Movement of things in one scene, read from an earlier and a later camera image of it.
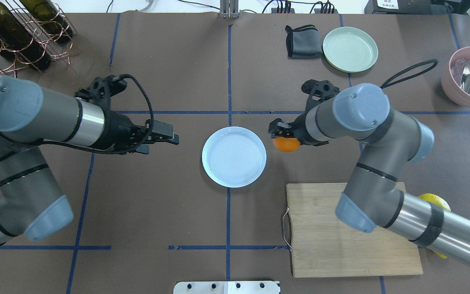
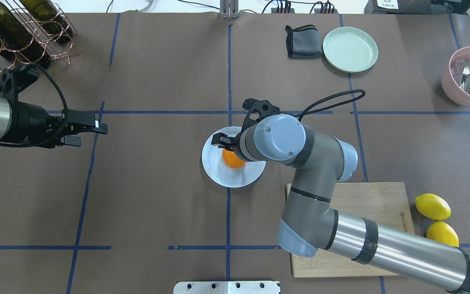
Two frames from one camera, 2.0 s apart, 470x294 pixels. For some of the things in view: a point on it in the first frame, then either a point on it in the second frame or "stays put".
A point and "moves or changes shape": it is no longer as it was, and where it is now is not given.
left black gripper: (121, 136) to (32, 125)
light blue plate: (233, 157) stays put
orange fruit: (287, 144) moves or changes shape
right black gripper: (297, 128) to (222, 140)
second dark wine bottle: (59, 28) stays put
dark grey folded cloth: (303, 42) stays put
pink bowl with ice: (451, 78) stays put
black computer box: (418, 7) stays put
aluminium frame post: (229, 9) stays put
